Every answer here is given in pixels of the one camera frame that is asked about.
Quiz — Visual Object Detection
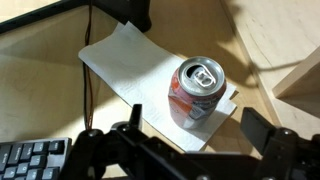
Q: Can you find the pink soda can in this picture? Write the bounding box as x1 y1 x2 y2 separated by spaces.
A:
167 55 228 130

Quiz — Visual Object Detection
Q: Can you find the white paper towel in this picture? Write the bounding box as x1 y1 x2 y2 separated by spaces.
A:
78 21 240 153

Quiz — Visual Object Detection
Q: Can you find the black monitor stand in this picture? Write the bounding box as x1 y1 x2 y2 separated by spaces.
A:
0 0 153 35

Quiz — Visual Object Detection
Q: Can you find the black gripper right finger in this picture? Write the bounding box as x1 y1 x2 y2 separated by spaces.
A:
241 106 320 180

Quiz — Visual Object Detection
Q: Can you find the black grey mechanical keyboard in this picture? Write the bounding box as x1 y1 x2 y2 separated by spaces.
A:
0 137 73 180

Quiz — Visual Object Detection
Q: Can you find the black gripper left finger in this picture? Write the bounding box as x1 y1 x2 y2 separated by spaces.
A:
66 103 214 180

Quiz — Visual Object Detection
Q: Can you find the dark red keyboard cable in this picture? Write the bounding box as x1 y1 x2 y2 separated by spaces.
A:
81 0 97 132

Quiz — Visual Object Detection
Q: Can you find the light wood shelf unit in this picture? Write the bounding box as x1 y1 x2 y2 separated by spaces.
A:
219 0 320 141

